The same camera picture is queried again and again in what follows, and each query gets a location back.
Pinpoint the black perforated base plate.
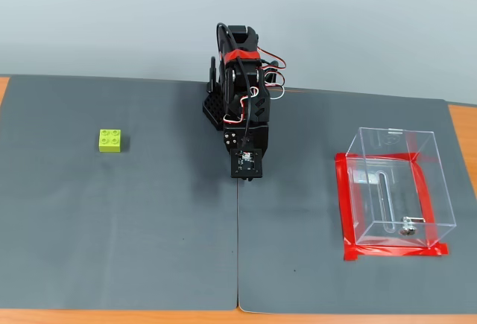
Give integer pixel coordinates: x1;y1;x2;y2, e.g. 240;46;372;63
202;92;227;132

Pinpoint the green lego block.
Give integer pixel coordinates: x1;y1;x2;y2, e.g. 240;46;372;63
98;128;123;153

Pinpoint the red white black servo wire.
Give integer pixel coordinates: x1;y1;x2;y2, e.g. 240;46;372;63
223;86;261;124
256;45;288;101

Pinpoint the transparent acrylic box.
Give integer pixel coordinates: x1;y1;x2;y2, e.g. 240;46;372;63
346;126;458;249

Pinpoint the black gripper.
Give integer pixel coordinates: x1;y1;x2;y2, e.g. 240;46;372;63
223;124;271;183

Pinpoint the black camera cable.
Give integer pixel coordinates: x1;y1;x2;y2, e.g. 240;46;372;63
215;22;252;150

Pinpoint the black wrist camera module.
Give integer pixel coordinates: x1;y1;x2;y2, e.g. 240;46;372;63
230;147;263;180

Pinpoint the silver metal box lock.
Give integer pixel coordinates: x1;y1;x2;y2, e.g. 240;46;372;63
399;216;427;237

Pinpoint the black table clamp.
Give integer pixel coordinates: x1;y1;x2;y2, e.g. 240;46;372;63
265;60;281;87
206;55;220;93

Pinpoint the red tape strip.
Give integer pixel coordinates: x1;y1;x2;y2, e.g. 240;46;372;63
335;152;361;261
343;242;449;262
409;152;440;250
335;150;422;163

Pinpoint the red tape band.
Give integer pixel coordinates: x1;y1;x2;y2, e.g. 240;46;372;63
224;49;261;64

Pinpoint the gray mat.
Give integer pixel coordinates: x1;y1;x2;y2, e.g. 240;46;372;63
236;84;477;316
0;74;240;311

